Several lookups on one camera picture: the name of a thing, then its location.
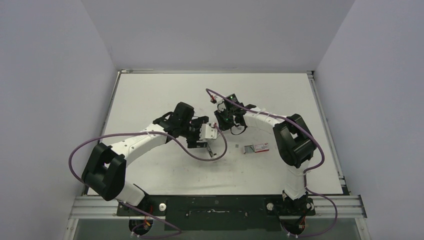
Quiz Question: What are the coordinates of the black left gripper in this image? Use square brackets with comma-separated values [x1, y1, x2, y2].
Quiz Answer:
[180, 118, 209, 147]

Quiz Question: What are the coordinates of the red white staple box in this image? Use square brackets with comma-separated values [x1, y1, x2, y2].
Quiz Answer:
[243, 143, 270, 155]

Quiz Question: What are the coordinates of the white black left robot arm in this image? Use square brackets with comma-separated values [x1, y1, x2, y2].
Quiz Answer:
[81, 102, 209, 216]

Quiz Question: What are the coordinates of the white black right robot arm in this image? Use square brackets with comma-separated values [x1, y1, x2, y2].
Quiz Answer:
[212, 94, 317, 215]

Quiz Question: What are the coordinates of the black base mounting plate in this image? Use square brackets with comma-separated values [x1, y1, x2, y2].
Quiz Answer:
[116, 194, 316, 232]

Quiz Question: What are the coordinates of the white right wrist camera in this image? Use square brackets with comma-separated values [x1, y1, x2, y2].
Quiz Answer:
[210, 95, 223, 105]

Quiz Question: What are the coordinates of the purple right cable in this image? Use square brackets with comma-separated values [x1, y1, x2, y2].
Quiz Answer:
[205, 88, 339, 239]

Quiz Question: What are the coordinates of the purple cable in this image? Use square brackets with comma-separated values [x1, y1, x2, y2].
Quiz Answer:
[205, 88, 339, 239]
[68, 123, 229, 240]

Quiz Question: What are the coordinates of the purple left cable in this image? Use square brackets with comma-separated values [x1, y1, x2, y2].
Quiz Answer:
[68, 123, 229, 240]

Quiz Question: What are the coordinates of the aluminium front rail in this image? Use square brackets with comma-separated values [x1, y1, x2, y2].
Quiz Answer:
[68, 195, 367, 220]

